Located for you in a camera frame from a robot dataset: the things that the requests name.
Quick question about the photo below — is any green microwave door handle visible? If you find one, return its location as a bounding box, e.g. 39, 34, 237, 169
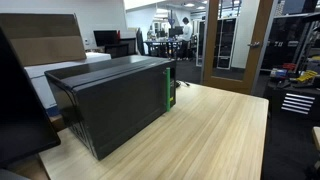
165, 67, 172, 113

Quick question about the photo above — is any silver door lever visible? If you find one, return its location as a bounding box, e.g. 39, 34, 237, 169
247, 41, 262, 49

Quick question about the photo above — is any red tool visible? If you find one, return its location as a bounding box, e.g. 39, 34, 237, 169
282, 62, 297, 71

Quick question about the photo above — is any black storage rack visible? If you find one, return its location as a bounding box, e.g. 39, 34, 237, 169
260, 12, 320, 73

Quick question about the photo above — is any black microwave door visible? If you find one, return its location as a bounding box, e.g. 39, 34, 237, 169
165, 59, 177, 109

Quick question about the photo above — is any black low cabinet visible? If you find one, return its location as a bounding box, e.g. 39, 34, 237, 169
104, 37, 138, 60

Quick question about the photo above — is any small brown cardboard box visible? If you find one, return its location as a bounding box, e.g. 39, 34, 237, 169
49, 114, 68, 133

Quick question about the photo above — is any blue white storage box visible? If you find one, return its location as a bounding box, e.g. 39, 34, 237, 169
45, 103, 62, 118

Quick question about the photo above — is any person in white shirt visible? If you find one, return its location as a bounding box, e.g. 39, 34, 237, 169
178, 17, 194, 61

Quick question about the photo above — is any cluttered dark desk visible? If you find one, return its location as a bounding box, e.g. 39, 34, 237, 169
143, 39, 184, 58

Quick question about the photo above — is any thin black monitor edge-on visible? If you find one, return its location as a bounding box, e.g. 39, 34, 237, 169
135, 27, 146, 56

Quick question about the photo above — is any open brown cardboard box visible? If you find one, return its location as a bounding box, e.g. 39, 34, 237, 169
0, 13, 88, 68

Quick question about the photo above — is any yellow tool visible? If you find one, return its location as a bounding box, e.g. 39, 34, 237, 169
295, 69, 319, 84

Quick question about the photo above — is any black microwave oven body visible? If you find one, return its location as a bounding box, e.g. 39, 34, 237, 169
44, 54, 177, 162

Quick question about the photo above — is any black microwave power cord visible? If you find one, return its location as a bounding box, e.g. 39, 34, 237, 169
175, 79, 191, 88

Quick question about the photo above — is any large black flat monitor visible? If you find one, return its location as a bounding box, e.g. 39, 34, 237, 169
0, 27, 62, 169

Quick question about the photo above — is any black cabinet with white stripes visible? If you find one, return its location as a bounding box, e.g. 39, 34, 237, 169
264, 79, 320, 122

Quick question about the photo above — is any white shelving unit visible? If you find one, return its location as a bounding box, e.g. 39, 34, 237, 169
195, 17, 239, 71

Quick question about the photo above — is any blue tool box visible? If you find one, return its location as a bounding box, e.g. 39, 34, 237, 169
269, 67, 289, 79

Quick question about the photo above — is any black desk monitor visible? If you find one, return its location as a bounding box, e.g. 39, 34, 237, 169
93, 29, 119, 48

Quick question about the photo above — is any small distant black monitor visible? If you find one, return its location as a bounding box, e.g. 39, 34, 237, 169
168, 25, 185, 38

